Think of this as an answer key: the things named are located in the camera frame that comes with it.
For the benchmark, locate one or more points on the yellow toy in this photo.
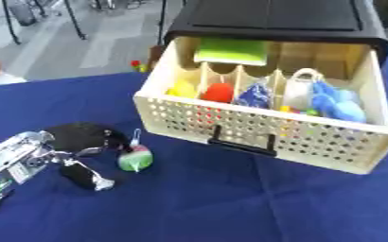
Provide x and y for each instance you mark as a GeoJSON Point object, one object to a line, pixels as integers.
{"type": "Point", "coordinates": [182, 89]}

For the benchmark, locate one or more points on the pale perforated drawer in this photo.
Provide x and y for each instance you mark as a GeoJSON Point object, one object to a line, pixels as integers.
{"type": "Point", "coordinates": [269, 132]}

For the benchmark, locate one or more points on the black thin pole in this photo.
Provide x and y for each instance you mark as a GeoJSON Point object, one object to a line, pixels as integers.
{"type": "Point", "coordinates": [162, 20]}

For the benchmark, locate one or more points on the black cabinet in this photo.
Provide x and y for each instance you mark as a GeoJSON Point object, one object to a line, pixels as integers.
{"type": "Point", "coordinates": [280, 19]}

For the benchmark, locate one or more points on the small red yellow object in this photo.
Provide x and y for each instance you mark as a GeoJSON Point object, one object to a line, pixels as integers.
{"type": "Point", "coordinates": [137, 65]}

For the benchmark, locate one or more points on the green red white plush toy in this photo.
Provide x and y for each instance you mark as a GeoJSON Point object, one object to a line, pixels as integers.
{"type": "Point", "coordinates": [135, 158]}

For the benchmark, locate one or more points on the small multicoloured toy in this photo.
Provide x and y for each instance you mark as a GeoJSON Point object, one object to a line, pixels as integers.
{"type": "Point", "coordinates": [298, 111]}

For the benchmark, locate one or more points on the white small bag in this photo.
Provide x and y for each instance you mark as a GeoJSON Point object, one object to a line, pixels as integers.
{"type": "Point", "coordinates": [299, 89]}

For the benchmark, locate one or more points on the blue plush toy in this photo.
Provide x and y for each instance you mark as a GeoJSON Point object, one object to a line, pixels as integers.
{"type": "Point", "coordinates": [335, 102]}

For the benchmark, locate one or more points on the black tripod leg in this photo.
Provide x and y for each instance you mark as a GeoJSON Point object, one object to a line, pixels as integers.
{"type": "Point", "coordinates": [75, 19]}
{"type": "Point", "coordinates": [11, 20]}

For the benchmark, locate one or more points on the dark blue patterned toy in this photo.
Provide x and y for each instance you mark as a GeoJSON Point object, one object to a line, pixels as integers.
{"type": "Point", "coordinates": [254, 96]}

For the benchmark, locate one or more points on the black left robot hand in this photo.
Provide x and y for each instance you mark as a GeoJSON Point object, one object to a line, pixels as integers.
{"type": "Point", "coordinates": [78, 138]}

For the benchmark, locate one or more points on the red round toy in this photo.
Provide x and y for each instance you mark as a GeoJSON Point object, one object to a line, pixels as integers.
{"type": "Point", "coordinates": [219, 92]}

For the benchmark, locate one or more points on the green flat pad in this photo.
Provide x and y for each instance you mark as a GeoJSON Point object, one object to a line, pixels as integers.
{"type": "Point", "coordinates": [233, 51]}

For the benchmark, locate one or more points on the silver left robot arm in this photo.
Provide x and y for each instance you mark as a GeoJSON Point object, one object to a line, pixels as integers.
{"type": "Point", "coordinates": [12, 160]}

